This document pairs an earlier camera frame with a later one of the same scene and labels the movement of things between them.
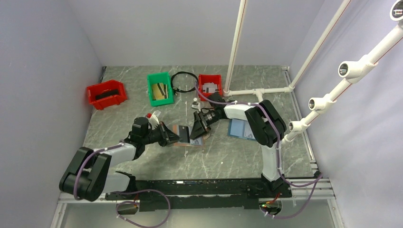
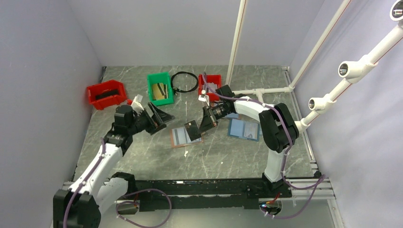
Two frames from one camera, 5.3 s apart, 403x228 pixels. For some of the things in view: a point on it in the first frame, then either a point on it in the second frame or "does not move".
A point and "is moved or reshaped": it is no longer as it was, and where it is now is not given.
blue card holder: x=240 y=128 does not move
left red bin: x=107 y=94 does not move
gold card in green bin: x=158 y=91 does not move
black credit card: x=184 y=134 is moved or reshaped
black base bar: x=162 y=194 does not move
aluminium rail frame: x=320 y=187 does not move
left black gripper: x=167 y=136 to x=163 y=117
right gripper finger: x=199 y=127 to x=208 y=122
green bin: x=160 y=89 does not move
